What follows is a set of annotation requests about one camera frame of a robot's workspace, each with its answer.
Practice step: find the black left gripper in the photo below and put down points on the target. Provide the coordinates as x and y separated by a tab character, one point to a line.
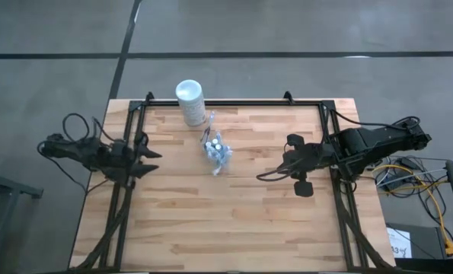
115	160

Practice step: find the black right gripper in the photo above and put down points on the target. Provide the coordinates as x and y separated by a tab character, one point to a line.
310	156

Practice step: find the clear acrylic organizer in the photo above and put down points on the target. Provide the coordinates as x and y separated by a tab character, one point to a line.
207	139

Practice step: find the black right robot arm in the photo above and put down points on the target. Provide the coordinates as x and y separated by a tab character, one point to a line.
378	141

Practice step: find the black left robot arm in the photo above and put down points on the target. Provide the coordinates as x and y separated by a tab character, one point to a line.
74	150

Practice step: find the white wipes canister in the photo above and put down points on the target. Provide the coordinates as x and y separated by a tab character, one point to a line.
190	99

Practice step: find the white paper label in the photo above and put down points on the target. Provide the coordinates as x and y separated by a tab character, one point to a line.
399	241

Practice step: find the black metal stand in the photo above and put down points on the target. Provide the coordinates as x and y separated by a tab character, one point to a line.
13	184

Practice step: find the black box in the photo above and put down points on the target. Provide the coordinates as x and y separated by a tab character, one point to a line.
428	243

